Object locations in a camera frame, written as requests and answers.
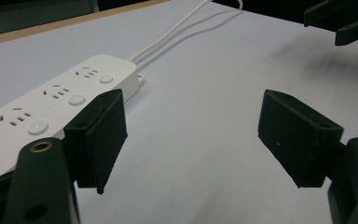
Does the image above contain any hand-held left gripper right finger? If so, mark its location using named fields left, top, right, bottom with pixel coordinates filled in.
left=257, top=89, right=345, bottom=189

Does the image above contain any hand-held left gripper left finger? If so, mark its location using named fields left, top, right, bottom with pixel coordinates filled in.
left=63, top=88, right=129, bottom=195

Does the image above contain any white power strip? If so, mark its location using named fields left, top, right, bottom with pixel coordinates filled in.
left=0, top=54, right=146, bottom=185

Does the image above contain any dark grey panel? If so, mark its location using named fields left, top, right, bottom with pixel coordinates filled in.
left=0, top=0, right=101, bottom=35

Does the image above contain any thick white power cable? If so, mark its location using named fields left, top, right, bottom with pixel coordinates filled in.
left=128, top=0, right=214, bottom=63

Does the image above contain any thin white cable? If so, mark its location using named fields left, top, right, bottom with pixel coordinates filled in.
left=135, top=0, right=244, bottom=68

